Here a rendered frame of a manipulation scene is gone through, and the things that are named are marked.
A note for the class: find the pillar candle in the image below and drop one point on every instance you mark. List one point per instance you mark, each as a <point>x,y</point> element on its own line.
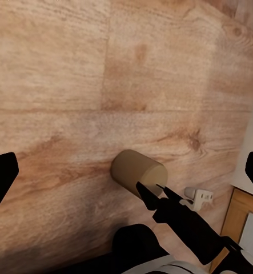
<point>131,167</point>

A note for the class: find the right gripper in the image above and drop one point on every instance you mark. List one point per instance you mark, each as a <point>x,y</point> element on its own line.
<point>184,222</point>

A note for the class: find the door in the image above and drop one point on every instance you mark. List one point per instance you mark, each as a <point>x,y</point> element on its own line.
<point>238,224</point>

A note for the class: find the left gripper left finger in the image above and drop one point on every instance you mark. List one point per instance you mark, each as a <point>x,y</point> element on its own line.
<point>8,172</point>

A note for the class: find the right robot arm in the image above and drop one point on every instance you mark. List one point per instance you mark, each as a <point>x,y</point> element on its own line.
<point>181,215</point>

